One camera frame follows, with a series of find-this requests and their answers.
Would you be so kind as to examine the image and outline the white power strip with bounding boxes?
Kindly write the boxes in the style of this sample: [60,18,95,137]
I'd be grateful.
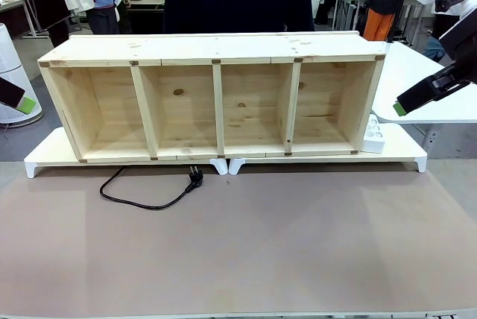
[361,113,387,154]

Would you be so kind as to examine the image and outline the white round appliance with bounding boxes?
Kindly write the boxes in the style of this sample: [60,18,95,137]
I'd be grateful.
[0,22,42,128]

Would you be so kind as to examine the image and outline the white side table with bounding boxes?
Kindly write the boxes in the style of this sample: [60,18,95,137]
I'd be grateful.
[370,41,477,124]

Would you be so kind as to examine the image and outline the dark background workbench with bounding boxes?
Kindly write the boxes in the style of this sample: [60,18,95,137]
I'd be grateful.
[125,0,165,35]

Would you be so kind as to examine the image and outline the white riser with wooden top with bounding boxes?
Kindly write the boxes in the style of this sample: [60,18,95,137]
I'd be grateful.
[24,127,228,179]
[228,123,429,176]

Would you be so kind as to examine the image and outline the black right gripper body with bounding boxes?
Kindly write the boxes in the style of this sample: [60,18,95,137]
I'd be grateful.
[438,16,477,86]

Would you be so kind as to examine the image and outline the grey background desk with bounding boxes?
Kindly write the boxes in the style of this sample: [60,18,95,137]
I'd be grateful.
[0,0,39,39]

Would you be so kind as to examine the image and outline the light wooden four-compartment shelf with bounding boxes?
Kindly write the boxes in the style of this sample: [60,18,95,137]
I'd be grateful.
[37,31,387,164]

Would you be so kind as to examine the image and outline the mannequin in black coat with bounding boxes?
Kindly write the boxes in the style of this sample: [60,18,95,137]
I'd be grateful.
[18,0,72,48]

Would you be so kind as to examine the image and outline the black power cable with plug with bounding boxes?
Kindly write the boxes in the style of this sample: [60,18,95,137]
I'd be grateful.
[99,164,204,210]

